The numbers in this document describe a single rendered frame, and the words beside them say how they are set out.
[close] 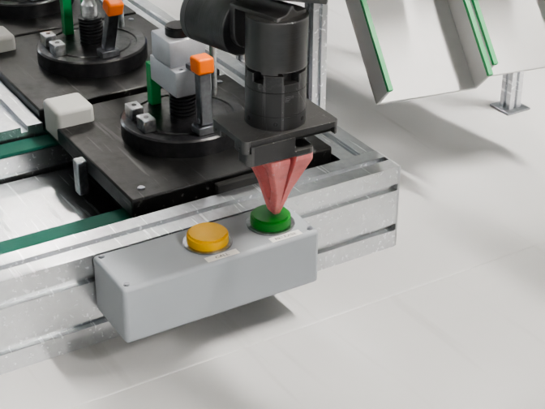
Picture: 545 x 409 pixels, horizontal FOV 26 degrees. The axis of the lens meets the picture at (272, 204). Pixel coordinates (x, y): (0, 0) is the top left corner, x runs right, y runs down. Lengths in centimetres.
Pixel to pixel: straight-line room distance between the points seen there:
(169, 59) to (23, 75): 29
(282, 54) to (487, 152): 55
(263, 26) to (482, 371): 39
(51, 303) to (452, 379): 38
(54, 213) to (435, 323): 42
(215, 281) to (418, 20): 46
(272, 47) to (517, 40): 50
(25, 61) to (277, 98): 55
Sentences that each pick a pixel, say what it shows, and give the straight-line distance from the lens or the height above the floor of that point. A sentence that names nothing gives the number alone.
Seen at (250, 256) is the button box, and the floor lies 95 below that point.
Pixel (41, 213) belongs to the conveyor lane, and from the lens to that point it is 129.
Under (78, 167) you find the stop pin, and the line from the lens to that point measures 128.
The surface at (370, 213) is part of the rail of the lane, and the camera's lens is 128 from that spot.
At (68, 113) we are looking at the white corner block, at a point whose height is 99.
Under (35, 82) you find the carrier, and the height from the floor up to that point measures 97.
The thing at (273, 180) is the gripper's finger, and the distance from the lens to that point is 110.
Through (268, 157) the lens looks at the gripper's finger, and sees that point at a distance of 108.
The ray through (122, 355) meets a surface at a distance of 116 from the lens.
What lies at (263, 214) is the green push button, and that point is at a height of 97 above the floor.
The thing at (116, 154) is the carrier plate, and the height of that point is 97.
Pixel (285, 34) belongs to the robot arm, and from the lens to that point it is 104.
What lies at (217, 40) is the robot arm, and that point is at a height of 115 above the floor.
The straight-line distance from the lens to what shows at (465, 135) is 159.
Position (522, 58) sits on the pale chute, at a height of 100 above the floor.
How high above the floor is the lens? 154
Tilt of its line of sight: 29 degrees down
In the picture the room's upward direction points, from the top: straight up
